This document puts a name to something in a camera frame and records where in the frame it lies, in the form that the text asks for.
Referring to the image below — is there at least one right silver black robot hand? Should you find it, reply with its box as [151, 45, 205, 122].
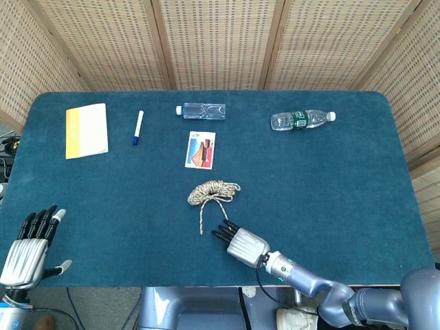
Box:
[210, 219, 272, 269]

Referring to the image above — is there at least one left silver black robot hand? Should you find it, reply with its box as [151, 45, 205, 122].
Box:
[0, 205, 73, 292]

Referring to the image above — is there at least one beige speckled braided rope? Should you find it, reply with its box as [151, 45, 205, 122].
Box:
[187, 179, 242, 237]

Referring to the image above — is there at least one brown shoe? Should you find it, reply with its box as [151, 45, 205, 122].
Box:
[36, 313, 56, 330]

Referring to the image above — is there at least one blue felt table cover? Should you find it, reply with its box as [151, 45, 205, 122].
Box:
[0, 89, 436, 288]

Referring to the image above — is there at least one blue-grey robot torso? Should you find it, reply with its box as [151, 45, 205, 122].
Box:
[137, 286, 296, 330]

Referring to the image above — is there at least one white sneaker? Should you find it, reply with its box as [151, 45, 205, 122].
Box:
[276, 307, 320, 330]

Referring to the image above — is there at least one picture card with red building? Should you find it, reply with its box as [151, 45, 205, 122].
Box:
[184, 130, 217, 171]

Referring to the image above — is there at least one round water bottle green label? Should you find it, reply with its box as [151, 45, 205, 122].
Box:
[270, 109, 337, 132]

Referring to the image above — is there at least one square clear water bottle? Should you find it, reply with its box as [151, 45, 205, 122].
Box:
[175, 102, 227, 121]

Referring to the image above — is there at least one yellow and white booklet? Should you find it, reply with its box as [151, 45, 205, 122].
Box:
[65, 102, 109, 160]

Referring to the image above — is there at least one white marker with blue cap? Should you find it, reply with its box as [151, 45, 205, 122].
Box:
[132, 109, 145, 146]

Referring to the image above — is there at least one woven bamboo screen panel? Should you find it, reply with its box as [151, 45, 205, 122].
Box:
[151, 0, 286, 91]
[23, 0, 176, 92]
[0, 0, 87, 131]
[261, 0, 424, 91]
[357, 0, 440, 252]

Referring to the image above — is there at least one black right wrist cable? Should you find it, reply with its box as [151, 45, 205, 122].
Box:
[256, 253, 320, 316]

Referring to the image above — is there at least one blue floor cable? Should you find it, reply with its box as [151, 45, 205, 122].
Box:
[66, 287, 87, 330]

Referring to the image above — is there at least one black cable bundle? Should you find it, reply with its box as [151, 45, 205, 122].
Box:
[0, 135, 22, 155]

